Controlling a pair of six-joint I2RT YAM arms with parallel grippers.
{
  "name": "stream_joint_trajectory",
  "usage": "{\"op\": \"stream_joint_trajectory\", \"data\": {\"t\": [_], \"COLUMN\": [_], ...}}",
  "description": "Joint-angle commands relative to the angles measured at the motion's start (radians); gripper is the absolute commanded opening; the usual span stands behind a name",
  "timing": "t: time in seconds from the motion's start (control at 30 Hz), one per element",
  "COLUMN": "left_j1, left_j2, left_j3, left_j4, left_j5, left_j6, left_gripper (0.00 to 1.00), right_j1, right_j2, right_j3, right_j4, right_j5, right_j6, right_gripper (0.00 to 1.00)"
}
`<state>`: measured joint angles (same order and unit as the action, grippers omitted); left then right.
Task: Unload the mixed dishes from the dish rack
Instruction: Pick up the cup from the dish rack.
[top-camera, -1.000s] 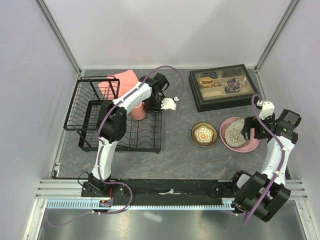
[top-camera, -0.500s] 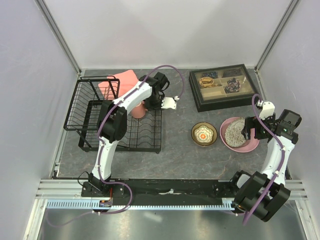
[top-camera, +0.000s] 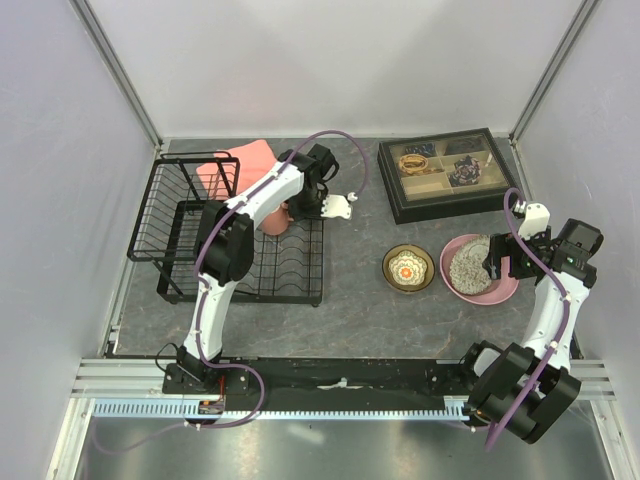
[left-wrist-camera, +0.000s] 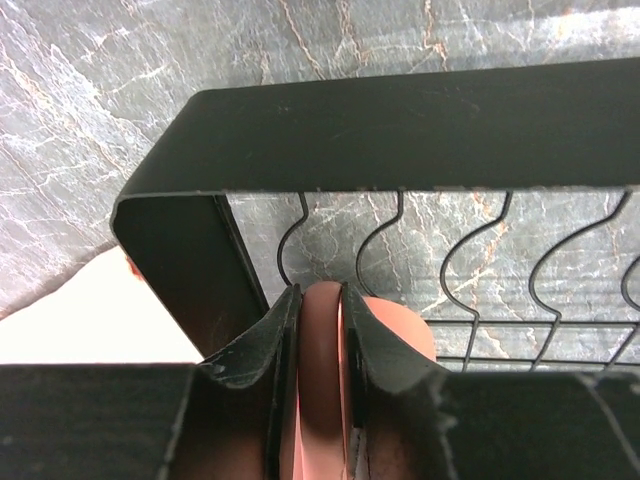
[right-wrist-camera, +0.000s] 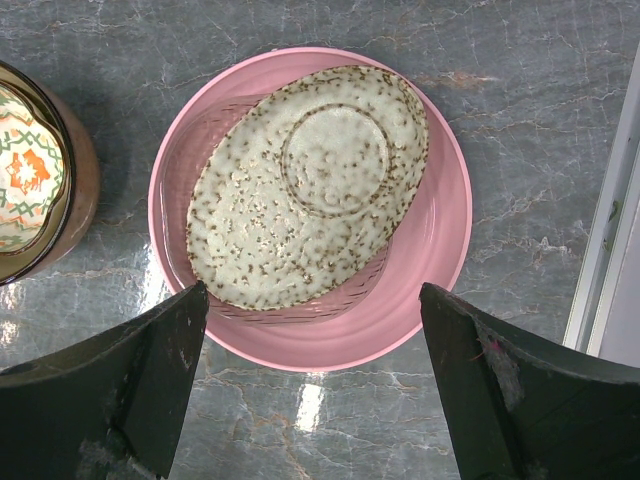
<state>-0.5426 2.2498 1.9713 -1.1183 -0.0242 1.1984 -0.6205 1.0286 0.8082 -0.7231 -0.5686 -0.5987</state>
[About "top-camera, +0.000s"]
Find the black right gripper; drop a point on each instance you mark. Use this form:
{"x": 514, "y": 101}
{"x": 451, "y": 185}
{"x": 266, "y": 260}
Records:
{"x": 504, "y": 244}

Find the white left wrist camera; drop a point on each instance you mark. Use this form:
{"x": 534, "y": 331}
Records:
{"x": 338, "y": 206}

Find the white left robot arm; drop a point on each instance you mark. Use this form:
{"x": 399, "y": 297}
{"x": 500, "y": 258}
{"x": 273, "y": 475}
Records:
{"x": 225, "y": 254}

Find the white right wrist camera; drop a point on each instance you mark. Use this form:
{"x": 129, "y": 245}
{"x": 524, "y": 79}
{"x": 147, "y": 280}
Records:
{"x": 534, "y": 218}

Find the pink folded cloth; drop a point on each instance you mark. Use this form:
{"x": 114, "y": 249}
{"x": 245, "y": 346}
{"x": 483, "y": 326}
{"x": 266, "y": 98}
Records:
{"x": 236, "y": 172}

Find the speckled ceramic plate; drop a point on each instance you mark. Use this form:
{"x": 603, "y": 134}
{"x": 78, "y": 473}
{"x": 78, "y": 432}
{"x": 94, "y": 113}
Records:
{"x": 467, "y": 274}

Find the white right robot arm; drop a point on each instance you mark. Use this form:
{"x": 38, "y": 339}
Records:
{"x": 525, "y": 388}

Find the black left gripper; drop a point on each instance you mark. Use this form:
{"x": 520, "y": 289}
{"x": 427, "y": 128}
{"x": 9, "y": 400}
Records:
{"x": 298, "y": 214}

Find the dark floral fabric rosette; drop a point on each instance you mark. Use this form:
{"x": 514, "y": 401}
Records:
{"x": 467, "y": 172}

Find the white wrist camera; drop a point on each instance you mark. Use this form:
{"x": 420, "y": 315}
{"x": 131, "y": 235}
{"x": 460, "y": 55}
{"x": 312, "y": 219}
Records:
{"x": 534, "y": 218}
{"x": 338, "y": 206}

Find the pink ceramic mug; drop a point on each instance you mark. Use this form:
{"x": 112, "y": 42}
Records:
{"x": 277, "y": 222}

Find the brown floral bowl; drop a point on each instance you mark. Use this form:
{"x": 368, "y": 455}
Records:
{"x": 418, "y": 251}

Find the black compartment display box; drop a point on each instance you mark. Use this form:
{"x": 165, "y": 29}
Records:
{"x": 418, "y": 187}

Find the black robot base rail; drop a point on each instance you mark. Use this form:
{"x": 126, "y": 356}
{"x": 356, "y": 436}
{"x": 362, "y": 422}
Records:
{"x": 322, "y": 386}

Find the black wire dish rack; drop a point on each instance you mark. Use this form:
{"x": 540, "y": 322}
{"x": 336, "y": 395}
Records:
{"x": 286, "y": 269}

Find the blue patterned fabric roll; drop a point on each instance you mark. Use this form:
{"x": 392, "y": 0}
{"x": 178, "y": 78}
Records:
{"x": 424, "y": 149}

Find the pink plate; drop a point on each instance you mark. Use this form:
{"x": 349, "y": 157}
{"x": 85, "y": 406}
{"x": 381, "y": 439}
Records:
{"x": 498, "y": 292}

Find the small white patterned bowl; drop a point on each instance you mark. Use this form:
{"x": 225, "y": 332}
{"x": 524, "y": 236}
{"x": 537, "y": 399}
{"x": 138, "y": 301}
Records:
{"x": 408, "y": 269}

